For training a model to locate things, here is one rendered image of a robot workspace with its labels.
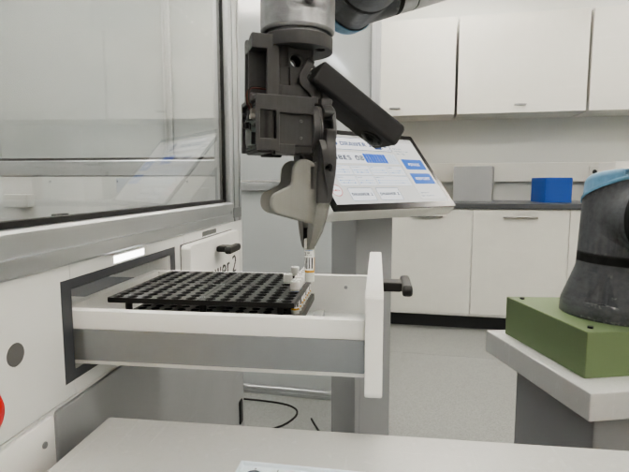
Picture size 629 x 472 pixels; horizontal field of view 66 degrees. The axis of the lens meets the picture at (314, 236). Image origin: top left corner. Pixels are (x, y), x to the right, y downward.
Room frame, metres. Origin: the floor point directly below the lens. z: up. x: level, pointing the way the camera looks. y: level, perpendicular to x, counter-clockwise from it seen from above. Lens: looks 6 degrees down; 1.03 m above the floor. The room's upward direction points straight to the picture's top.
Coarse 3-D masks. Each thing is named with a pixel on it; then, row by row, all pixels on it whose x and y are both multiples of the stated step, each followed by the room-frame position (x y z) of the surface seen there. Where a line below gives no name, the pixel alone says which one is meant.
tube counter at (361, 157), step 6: (354, 156) 1.48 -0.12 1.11; (360, 156) 1.49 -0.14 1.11; (366, 156) 1.51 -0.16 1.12; (372, 156) 1.53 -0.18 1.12; (378, 156) 1.54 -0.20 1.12; (384, 156) 1.56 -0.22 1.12; (390, 156) 1.58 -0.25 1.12; (360, 162) 1.47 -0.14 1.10; (366, 162) 1.49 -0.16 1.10; (372, 162) 1.50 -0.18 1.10; (378, 162) 1.52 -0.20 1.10; (384, 162) 1.54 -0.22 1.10; (390, 162) 1.56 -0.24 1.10; (396, 162) 1.57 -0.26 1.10
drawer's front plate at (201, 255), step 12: (204, 240) 0.90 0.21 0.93; (216, 240) 0.95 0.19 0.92; (228, 240) 1.03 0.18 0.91; (192, 252) 0.82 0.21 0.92; (204, 252) 0.88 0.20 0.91; (216, 252) 0.95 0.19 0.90; (192, 264) 0.82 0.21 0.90; (204, 264) 0.88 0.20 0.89; (216, 264) 0.95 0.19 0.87; (228, 264) 1.02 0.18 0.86
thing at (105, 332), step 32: (320, 288) 0.73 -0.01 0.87; (352, 288) 0.72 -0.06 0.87; (96, 320) 0.52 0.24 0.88; (128, 320) 0.51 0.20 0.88; (160, 320) 0.51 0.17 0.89; (192, 320) 0.51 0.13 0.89; (224, 320) 0.50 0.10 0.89; (256, 320) 0.50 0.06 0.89; (288, 320) 0.49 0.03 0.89; (320, 320) 0.49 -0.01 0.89; (352, 320) 0.48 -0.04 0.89; (96, 352) 0.52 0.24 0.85; (128, 352) 0.51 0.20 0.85; (160, 352) 0.51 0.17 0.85; (192, 352) 0.50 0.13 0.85; (224, 352) 0.50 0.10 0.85; (256, 352) 0.49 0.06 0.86; (288, 352) 0.49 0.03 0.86; (320, 352) 0.49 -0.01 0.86; (352, 352) 0.48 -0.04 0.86
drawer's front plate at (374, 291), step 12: (372, 252) 0.74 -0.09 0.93; (372, 264) 0.62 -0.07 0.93; (372, 276) 0.54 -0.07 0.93; (372, 288) 0.48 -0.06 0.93; (372, 300) 0.46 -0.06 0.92; (372, 312) 0.46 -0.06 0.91; (372, 324) 0.46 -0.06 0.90; (372, 336) 0.46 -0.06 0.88; (372, 348) 0.46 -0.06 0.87; (372, 360) 0.46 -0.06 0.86; (372, 372) 0.46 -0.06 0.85; (372, 384) 0.46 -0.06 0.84; (372, 396) 0.46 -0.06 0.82
